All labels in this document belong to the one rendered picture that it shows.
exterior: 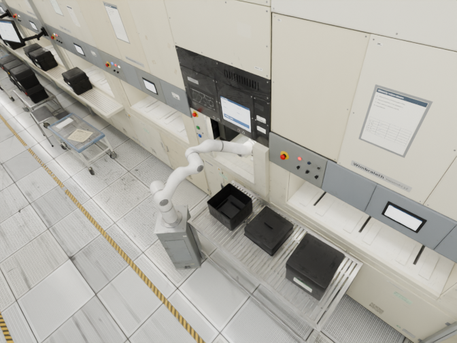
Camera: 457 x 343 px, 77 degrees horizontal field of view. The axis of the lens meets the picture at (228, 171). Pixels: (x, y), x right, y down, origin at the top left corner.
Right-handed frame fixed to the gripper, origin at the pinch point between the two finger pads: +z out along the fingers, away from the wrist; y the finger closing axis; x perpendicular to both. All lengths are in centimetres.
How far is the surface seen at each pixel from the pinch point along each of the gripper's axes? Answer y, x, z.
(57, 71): -386, -39, -62
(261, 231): 49, -33, -59
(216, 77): -17, 63, -30
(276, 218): 50, -34, -42
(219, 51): -10, 83, -29
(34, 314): -89, -120, -245
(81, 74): -285, -15, -52
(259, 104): 21, 56, -28
